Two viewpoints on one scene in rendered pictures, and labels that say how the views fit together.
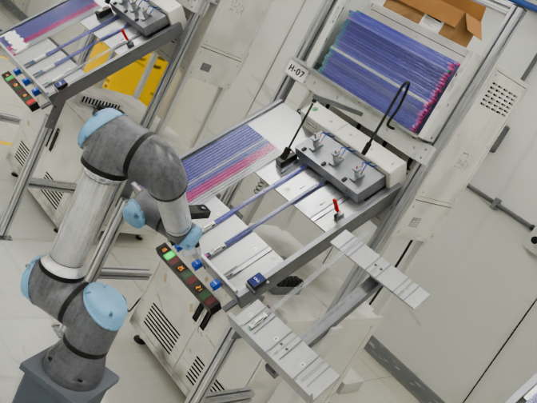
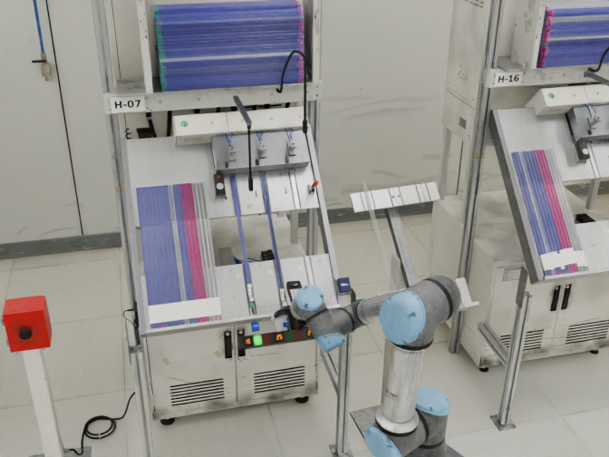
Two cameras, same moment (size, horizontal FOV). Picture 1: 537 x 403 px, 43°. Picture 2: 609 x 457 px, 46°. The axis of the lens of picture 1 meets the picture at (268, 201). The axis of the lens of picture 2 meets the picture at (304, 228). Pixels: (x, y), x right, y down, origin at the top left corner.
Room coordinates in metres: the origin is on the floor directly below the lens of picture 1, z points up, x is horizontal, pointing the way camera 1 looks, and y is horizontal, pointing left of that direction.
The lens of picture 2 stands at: (0.79, 1.68, 2.13)
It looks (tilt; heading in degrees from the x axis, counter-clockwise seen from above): 28 degrees down; 307
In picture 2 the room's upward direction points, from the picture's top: straight up
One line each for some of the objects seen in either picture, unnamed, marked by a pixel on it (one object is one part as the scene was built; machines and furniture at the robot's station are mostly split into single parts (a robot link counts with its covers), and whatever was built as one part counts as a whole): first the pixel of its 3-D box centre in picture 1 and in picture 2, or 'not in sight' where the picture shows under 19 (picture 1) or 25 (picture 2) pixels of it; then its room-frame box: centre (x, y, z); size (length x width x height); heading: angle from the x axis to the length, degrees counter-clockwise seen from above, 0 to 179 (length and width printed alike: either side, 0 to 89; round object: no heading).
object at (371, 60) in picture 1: (389, 70); (230, 44); (2.53, -0.16, 1.52); 0.51 x 0.13 x 0.27; 52
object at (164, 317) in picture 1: (250, 325); (224, 315); (2.66, -0.19, 0.31); 0.70 x 0.65 x 0.62; 52
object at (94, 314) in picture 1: (96, 316); (425, 413); (1.46, 0.23, 0.72); 0.13 x 0.12 x 0.14; 79
